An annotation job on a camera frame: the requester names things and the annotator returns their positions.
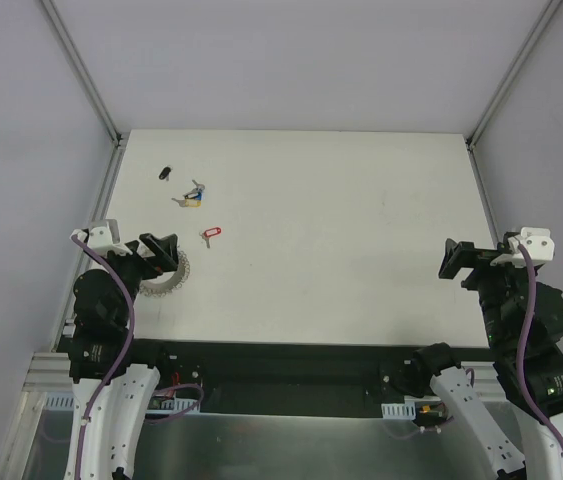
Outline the metal disc with keyrings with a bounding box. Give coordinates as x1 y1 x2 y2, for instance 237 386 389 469
139 249 190 298

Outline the red tag key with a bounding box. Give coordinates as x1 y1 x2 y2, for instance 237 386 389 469
200 227 222 249

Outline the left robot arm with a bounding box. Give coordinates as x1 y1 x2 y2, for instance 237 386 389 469
64 228 179 479

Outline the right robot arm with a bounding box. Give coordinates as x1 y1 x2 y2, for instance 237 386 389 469
389 227 563 479

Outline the yellow tag key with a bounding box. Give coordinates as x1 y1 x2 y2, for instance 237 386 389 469
172 198 202 208

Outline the blue tag key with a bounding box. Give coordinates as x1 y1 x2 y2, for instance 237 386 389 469
184 180 205 202

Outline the black key fob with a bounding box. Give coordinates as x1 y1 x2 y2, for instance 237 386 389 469
158 165 172 181

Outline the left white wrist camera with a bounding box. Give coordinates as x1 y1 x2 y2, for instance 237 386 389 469
72 219 131 256

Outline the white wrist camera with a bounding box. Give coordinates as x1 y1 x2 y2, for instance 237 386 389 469
490 227 555 268
72 219 131 256

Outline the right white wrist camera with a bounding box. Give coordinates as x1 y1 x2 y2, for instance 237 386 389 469
490 227 555 268

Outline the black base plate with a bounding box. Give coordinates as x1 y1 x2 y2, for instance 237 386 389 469
119 339 416 418

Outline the left white cable duct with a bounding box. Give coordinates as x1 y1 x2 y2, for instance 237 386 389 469
44 392 200 416

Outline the white cable duct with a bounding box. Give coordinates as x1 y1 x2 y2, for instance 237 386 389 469
44 392 200 416
381 401 417 421

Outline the right white cable duct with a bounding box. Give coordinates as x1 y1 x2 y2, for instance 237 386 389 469
381 401 417 421

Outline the left aluminium frame post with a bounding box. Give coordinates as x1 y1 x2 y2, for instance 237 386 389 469
38 0 123 146

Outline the aluminium frame post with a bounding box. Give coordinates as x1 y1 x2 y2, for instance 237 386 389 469
38 0 123 146
466 0 563 152

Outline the right aluminium frame post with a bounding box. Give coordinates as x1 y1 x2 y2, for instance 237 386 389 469
466 0 563 152

